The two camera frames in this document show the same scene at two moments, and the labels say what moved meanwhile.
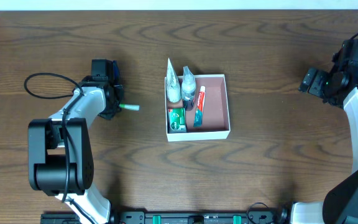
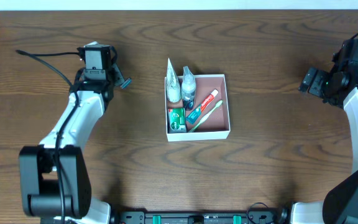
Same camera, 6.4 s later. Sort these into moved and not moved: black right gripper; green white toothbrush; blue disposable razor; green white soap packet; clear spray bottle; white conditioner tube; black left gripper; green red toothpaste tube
Moved: blue disposable razor; green white toothbrush; green red toothpaste tube; black left gripper
Not moved: black right gripper; green white soap packet; clear spray bottle; white conditioner tube
